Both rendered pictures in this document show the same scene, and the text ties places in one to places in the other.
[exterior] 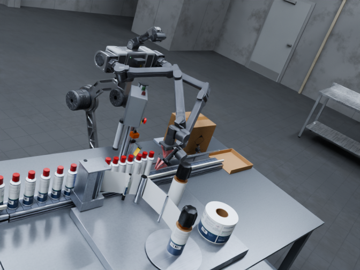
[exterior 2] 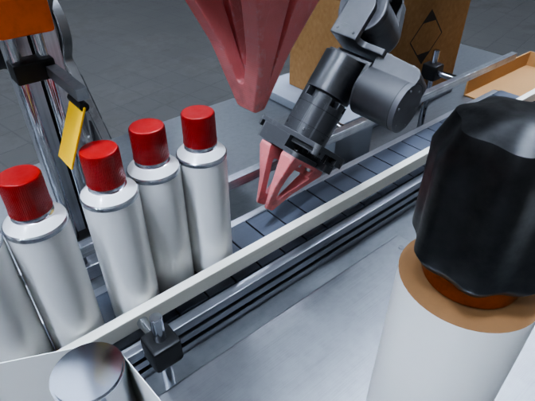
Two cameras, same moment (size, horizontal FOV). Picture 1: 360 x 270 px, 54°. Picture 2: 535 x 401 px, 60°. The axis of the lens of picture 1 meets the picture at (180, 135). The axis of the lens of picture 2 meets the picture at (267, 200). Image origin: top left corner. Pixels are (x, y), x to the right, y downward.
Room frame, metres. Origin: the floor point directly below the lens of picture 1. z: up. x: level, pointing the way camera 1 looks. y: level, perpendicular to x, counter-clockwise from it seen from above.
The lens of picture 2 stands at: (1.60, 0.00, 1.28)
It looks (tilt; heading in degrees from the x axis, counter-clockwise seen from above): 37 degrees down; 9
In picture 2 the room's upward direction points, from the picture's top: straight up
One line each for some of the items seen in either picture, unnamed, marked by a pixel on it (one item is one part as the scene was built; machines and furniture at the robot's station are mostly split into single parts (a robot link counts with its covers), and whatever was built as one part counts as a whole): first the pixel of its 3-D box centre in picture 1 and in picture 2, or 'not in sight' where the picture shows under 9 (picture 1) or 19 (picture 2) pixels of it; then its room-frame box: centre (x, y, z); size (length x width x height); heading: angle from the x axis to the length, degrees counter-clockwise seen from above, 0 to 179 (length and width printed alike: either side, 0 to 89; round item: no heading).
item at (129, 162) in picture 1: (127, 169); (54, 268); (1.86, 0.24, 0.98); 0.05 x 0.05 x 0.20
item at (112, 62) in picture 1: (114, 66); not in sight; (2.28, 0.57, 1.45); 0.09 x 0.08 x 0.12; 150
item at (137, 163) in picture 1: (135, 167); (121, 239); (1.91, 0.20, 0.98); 0.05 x 0.05 x 0.20
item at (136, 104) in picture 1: (135, 106); not in sight; (1.92, 0.30, 1.38); 0.17 x 0.10 x 0.19; 14
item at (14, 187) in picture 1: (14, 190); not in sight; (1.35, 0.69, 0.98); 0.05 x 0.05 x 0.20
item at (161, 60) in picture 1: (162, 64); not in sight; (2.71, 0.32, 1.45); 0.09 x 0.08 x 0.12; 150
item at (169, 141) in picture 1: (169, 140); not in sight; (1.80, 0.05, 1.30); 0.10 x 0.07 x 0.07; 141
